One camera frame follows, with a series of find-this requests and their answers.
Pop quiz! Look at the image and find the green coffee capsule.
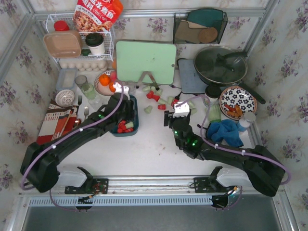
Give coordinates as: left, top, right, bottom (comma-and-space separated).
144, 105, 153, 114
125, 121, 134, 129

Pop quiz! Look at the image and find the teal plastic storage basket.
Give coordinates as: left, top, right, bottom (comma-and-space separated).
110, 95, 139, 137

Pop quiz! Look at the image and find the clear glass tumbler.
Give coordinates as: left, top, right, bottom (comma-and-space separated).
88, 95, 103, 110

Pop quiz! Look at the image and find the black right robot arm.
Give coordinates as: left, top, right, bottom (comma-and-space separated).
164, 111, 291, 197

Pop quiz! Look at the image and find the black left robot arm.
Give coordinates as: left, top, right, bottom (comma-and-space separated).
20, 93, 137, 193

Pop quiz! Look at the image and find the white strainer basket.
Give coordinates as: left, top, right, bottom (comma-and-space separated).
55, 90, 75, 107

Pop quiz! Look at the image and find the green glass bottle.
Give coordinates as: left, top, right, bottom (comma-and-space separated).
208, 104, 221, 123

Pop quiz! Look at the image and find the pink bowl with oranges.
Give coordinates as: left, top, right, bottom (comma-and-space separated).
94, 70, 117, 96

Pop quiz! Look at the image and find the silver fork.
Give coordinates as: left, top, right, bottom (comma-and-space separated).
84, 106, 90, 120
77, 95, 82, 114

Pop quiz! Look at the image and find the grey induction cooker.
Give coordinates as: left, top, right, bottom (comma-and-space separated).
177, 58, 207, 94

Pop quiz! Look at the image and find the white jar black lid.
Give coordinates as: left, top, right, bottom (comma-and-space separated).
205, 85, 222, 106

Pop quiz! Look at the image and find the blue cloth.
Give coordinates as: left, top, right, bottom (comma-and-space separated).
205, 119, 244, 148

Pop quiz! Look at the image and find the rose gold spoon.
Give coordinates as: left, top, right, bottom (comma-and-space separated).
74, 119, 81, 128

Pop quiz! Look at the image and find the green cutting board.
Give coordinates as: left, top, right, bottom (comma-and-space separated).
116, 40, 177, 85

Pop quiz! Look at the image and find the green glass cup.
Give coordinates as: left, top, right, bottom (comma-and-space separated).
75, 75, 96, 100

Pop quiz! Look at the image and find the floral patterned plate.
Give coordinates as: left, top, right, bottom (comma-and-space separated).
219, 86, 257, 121

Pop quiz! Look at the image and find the egg tray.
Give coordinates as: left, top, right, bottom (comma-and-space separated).
59, 60, 108, 71

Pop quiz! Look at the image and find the blue jar silver lid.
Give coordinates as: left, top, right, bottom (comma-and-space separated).
237, 112, 256, 132

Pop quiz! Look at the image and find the clear container blue lid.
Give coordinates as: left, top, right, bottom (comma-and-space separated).
56, 68, 77, 91

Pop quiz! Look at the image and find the black pan with glass lid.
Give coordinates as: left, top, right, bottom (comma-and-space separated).
193, 46, 266, 104

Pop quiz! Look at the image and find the striped kitchen towel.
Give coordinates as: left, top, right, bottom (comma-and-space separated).
36, 100, 78, 145

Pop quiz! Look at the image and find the white cup black lid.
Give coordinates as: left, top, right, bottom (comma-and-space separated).
85, 32, 105, 55

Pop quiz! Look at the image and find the brown plastic lunch box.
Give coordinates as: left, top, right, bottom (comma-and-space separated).
44, 30, 82, 58

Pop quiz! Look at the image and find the black mesh organizer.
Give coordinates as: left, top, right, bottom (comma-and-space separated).
173, 8, 228, 44

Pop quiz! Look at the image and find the red snack bag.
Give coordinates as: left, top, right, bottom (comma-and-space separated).
73, 0, 124, 32

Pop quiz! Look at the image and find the red capped jar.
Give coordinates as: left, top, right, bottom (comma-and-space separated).
53, 20, 70, 31

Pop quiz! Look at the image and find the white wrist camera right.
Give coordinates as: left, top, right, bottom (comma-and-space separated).
172, 102, 190, 117

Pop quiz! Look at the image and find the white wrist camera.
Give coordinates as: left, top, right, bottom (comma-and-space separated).
172, 102, 190, 117
113, 82, 129, 95

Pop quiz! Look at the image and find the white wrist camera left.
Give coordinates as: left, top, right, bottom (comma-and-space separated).
113, 82, 129, 95

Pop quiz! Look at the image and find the white wire rack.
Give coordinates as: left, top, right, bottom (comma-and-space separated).
42, 13, 115, 64

